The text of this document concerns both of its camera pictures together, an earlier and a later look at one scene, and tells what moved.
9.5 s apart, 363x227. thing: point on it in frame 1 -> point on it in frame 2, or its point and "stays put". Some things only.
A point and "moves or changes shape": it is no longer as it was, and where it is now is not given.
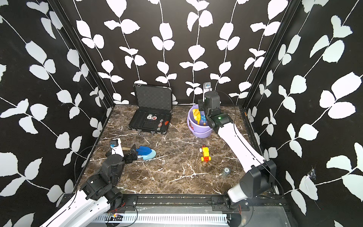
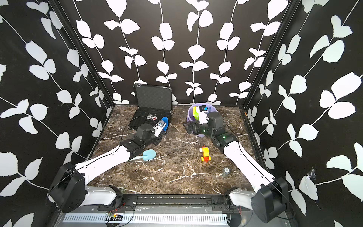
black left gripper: x=129 y=159 -> x=157 y=141
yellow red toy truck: x=205 y=151 stays put
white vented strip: x=168 y=218 stays put
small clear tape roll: x=226 y=171 stays put
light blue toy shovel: x=150 y=156 stays put
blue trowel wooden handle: x=141 y=150 moves or changes shape
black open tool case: x=154 y=104 stays put
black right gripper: x=202 y=103 -> x=193 y=125
